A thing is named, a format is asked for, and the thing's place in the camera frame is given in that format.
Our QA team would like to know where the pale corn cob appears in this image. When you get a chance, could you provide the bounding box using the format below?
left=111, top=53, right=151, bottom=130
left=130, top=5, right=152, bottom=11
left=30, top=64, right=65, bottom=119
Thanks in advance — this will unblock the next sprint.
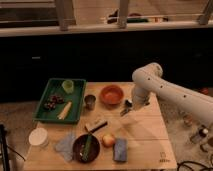
left=57, top=101, right=72, bottom=120

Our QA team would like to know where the wooden block brush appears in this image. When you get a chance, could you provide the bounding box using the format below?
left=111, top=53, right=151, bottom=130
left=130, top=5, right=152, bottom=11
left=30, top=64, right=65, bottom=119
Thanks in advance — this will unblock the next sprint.
left=85, top=120, right=108, bottom=133

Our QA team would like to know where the small metal cup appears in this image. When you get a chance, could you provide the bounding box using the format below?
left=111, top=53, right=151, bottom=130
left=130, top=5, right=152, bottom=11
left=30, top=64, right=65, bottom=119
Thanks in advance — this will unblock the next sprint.
left=84, top=94, right=96, bottom=110

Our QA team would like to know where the silver metal fork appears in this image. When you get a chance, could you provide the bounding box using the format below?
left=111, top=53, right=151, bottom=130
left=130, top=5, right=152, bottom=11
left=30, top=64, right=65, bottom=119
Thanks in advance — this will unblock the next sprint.
left=120, top=108, right=132, bottom=117

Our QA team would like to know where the green plastic tray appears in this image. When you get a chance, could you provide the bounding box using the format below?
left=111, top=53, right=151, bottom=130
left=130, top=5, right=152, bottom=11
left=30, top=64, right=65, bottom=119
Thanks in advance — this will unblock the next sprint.
left=33, top=78, right=86, bottom=124

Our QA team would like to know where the green vegetable stick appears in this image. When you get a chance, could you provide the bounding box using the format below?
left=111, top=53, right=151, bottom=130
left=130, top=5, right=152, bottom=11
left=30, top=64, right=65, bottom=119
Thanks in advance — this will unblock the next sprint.
left=82, top=134, right=92, bottom=162

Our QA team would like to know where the dark grape bunch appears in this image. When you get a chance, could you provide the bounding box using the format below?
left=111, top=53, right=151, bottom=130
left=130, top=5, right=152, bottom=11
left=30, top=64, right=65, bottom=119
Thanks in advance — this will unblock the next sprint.
left=43, top=95, right=64, bottom=110

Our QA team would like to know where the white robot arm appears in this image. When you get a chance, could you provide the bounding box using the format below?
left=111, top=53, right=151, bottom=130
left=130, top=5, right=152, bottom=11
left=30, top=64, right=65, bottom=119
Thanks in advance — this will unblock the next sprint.
left=132, top=63, right=213, bottom=127

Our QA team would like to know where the dark brown plate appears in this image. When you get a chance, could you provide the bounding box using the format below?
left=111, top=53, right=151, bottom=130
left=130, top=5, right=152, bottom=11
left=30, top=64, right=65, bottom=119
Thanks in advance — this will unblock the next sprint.
left=73, top=134, right=100, bottom=163

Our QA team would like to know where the orange bowl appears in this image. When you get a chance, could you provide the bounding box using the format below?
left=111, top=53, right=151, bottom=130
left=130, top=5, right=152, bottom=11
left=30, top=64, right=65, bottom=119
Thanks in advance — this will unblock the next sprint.
left=100, top=85, right=124, bottom=105

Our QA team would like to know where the green plastic cup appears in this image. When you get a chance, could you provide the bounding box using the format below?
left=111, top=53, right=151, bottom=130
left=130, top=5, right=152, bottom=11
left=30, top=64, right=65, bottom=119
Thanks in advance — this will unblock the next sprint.
left=62, top=80, right=74, bottom=94

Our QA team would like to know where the black cable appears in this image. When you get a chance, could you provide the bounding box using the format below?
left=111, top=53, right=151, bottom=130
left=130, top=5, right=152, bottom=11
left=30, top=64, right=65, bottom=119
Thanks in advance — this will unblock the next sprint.
left=176, top=160, right=213, bottom=171

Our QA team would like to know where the grey crumpled cloth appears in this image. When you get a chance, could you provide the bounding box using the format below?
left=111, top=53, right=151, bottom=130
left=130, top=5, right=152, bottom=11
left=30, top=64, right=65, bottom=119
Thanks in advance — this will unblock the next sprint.
left=55, top=132, right=76, bottom=162

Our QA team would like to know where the spice bottle with dark cap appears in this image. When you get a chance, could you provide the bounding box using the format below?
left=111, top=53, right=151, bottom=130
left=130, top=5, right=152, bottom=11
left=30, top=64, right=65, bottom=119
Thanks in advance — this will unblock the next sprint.
left=190, top=128, right=208, bottom=143

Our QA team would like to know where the blue sponge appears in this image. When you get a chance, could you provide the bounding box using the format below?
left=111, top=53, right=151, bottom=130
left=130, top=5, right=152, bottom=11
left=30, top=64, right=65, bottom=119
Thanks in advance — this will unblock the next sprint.
left=113, top=138, right=127, bottom=162

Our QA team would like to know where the red yellow apple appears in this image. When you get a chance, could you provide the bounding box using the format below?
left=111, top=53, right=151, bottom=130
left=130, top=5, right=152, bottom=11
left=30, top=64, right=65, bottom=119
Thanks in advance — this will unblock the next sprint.
left=102, top=134, right=115, bottom=147

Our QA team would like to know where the black stand left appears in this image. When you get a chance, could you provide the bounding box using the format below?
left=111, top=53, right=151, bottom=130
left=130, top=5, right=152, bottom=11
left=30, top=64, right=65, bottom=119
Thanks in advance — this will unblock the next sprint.
left=0, top=124, right=10, bottom=171

